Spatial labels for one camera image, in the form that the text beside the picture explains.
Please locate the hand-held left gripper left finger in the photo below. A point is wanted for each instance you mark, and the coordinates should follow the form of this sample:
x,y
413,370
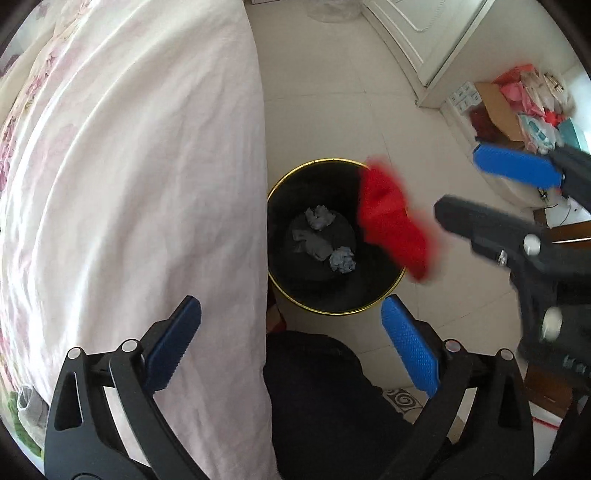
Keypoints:
x,y
173,346

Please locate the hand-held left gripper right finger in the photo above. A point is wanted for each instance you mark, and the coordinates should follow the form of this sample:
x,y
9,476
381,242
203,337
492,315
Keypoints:
x,y
411,346

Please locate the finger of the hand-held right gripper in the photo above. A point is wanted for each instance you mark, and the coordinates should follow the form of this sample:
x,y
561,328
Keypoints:
x,y
517,166
489,230

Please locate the red cloth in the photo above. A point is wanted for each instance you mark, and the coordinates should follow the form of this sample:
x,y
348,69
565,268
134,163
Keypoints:
x,y
388,217

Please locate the black bin with gold rim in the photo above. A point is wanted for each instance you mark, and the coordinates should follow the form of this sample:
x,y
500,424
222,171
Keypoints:
x,y
300,286

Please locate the brown wooden furniture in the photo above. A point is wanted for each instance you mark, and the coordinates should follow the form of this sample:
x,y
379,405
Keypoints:
x,y
549,387

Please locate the swirl print mat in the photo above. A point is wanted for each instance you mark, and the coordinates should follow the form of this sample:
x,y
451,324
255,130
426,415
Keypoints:
x,y
401,400

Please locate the brown cardboard box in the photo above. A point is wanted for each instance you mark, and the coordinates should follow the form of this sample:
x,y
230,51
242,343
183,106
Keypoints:
x,y
501,110

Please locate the teal box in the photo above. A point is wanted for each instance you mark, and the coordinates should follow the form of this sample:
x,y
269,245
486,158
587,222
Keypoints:
x,y
571,131

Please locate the red plastic bag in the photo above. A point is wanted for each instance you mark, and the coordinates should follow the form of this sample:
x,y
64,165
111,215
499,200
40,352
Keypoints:
x,y
512,83

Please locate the white plastic bag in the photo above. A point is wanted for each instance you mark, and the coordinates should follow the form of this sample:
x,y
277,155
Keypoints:
x,y
551,90

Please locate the stack of small white boxes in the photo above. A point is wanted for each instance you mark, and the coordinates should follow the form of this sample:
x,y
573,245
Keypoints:
x,y
463,97

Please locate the person's leg in dark trousers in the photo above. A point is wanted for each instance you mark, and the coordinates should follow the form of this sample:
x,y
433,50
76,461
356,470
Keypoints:
x,y
323,415

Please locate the white wardrobe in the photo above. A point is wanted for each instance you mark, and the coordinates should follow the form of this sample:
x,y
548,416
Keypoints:
x,y
438,37

